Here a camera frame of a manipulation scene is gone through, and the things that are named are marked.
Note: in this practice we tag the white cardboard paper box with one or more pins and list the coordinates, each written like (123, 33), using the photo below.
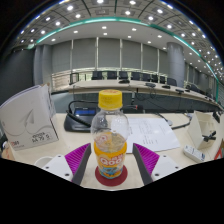
(28, 120)

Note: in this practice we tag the white printed paper sheet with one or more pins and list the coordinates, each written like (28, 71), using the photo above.
(151, 135)

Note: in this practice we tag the white open cardboard holder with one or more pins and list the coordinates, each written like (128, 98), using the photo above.
(200, 128)

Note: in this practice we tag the group of ceiling lights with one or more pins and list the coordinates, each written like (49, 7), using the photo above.
(116, 16)

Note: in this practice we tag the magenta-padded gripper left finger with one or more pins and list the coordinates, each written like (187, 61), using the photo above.
(71, 163)

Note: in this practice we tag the yellow-capped orange drink bottle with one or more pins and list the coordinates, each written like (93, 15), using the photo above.
(110, 156)

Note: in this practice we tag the black desk microphone unit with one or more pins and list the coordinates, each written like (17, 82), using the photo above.
(78, 121)

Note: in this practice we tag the row of dark office chairs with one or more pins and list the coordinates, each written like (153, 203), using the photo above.
(133, 76)

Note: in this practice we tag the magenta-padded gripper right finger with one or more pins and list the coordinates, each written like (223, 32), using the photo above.
(155, 163)

